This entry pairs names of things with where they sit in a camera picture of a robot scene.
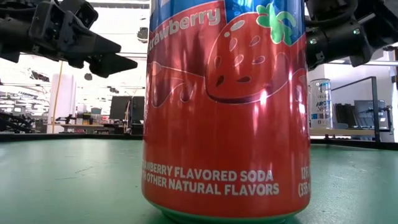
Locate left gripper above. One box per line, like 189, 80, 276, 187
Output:
29, 0, 138, 78

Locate red Fanta strawberry can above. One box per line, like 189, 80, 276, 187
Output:
141, 0, 312, 224

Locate white Celsius can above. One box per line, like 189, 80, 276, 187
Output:
310, 78, 333, 130

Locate wooden shelf board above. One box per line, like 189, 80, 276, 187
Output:
307, 76, 393, 143

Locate black monitor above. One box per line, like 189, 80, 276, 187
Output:
131, 95, 146, 124
109, 95, 132, 121

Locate wooden workbench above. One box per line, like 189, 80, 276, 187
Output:
58, 123, 125, 134

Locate green table mat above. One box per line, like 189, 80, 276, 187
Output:
0, 138, 398, 224

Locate black folded panels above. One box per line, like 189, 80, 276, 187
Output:
334, 103, 355, 128

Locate dark grey screen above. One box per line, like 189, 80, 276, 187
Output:
354, 100, 386, 128

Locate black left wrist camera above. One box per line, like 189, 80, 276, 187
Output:
67, 0, 100, 29

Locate yellow cable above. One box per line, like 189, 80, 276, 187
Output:
51, 60, 65, 134

